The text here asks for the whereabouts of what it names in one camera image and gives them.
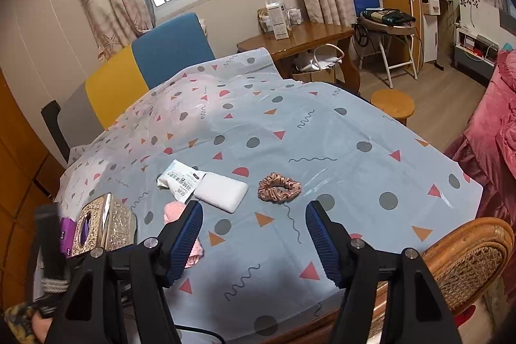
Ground orange wooden wardrobe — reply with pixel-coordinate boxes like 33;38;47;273
0;74;70;304

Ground white handled bag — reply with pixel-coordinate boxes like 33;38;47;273
294;44;346;73

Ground beige small box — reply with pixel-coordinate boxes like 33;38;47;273
258;7;273;34

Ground cardboard box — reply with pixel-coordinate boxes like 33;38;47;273
291;66;336;85

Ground round wooden stool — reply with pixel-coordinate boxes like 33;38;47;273
370;88;416;126

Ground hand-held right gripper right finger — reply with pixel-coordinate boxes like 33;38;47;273
305;201;462;344

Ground grey yellow blue headboard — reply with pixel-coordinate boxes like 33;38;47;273
56;12;217;152

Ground person's left forearm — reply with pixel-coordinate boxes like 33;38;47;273
0;301;55;342

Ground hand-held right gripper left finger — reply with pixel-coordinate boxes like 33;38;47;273
44;200;204;344

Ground purple tissue box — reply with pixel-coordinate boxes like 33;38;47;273
59;217;78;257

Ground white cabinet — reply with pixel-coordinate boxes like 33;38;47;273
419;0;451;69

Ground white plain tissue packet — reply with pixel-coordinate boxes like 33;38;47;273
194;172;249;214

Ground white carton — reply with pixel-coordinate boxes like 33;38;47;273
271;3;290;40

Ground brown satin scrunchie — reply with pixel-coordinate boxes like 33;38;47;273
258;173;302;203

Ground dark green bag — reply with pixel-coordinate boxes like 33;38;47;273
360;8;416;27

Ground wooden side table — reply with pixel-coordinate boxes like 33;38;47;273
237;22;361;93

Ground gold embossed tissue box holder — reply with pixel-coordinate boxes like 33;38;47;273
70;193;139;257

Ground black cable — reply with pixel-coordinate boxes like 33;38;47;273
173;324;227;344

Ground white printed wipes packet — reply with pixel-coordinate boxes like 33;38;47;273
156;160;208;204

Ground rattan chair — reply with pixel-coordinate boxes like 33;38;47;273
417;217;516;329

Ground pink bedding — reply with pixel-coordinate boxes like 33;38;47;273
443;49;516;245

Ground white low shelf unit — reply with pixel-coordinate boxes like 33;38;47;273
453;0;511;81

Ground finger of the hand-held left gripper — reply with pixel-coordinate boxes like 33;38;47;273
34;203;69;279

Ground patterned light blue tablecloth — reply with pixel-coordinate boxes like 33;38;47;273
54;48;484;344

